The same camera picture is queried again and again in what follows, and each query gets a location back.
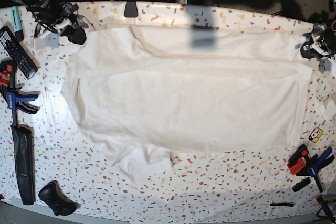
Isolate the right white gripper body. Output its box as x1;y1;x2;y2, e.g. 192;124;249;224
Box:
51;2;92;33

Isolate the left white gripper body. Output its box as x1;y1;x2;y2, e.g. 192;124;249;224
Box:
303;23;335;59

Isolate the white T-shirt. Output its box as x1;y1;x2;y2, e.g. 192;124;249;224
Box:
61;26;312;182

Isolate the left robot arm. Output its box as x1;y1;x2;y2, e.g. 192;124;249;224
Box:
300;0;335;59

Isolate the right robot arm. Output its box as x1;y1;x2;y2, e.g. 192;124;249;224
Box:
15;0;88;45

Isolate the teal highlighter marker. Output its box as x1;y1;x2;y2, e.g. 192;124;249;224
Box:
10;6;24;42

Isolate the white power adapter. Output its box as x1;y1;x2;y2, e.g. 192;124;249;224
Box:
317;98;335;121

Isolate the black TV remote control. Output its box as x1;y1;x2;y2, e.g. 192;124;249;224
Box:
1;26;38;79

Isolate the blue black bar clamp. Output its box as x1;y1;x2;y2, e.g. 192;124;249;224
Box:
1;59;39;127

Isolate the yellow panda sticker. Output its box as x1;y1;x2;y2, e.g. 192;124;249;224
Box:
308;127;323;143

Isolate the blue red bar clamp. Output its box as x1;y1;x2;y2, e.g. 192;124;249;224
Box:
287;144;335;193

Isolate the black sheath sleeve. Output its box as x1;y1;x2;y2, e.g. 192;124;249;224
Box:
11;125;35;205

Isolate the small black bar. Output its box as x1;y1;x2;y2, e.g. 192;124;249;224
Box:
292;177;311;192

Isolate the red clamp end piece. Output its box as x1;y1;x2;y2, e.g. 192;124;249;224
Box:
315;194;335;223

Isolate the black flat strip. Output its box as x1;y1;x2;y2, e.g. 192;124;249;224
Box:
270;202;294;207

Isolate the black game controller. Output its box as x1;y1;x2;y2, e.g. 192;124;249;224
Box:
38;180;77;216

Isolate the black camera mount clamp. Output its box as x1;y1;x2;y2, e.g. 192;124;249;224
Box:
124;2;139;18

